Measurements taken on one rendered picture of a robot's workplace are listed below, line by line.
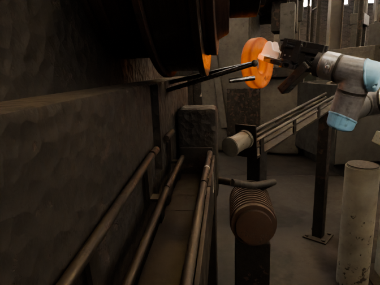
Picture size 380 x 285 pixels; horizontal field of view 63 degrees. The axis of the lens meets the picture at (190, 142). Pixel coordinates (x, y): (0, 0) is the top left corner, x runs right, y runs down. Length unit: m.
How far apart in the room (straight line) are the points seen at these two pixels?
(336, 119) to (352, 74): 0.12
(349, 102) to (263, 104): 2.34
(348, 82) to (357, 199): 0.56
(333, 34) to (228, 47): 6.45
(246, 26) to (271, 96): 0.72
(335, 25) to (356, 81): 8.65
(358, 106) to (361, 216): 0.56
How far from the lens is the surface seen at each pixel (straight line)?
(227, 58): 3.27
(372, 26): 4.57
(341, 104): 0.92
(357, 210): 1.35
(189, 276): 0.33
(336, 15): 9.57
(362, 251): 1.43
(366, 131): 2.82
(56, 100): 0.27
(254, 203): 0.88
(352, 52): 4.69
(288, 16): 3.00
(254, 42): 1.00
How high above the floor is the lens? 0.89
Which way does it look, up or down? 13 degrees down
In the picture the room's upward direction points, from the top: 2 degrees counter-clockwise
